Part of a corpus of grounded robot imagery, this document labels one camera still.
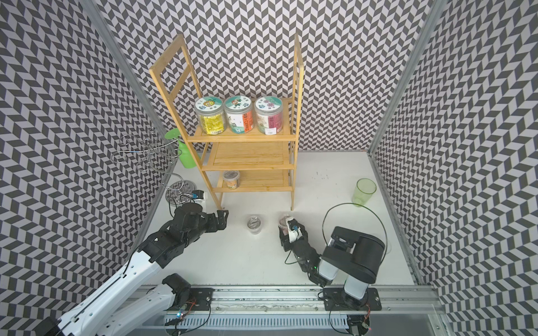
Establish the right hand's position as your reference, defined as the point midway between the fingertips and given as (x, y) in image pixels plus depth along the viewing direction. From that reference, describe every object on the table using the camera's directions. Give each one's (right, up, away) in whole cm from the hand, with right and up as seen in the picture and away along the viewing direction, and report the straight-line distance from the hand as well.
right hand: (286, 226), depth 86 cm
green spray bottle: (-41, +30, -2) cm, 51 cm away
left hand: (-27, +7, -9) cm, 29 cm away
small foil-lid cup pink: (-2, +2, -4) cm, 5 cm away
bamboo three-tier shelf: (-8, +27, -12) cm, 30 cm away
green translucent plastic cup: (+34, +16, +3) cm, 38 cm away
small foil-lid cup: (-21, +20, -8) cm, 30 cm away
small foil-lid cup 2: (-13, +2, -2) cm, 13 cm away
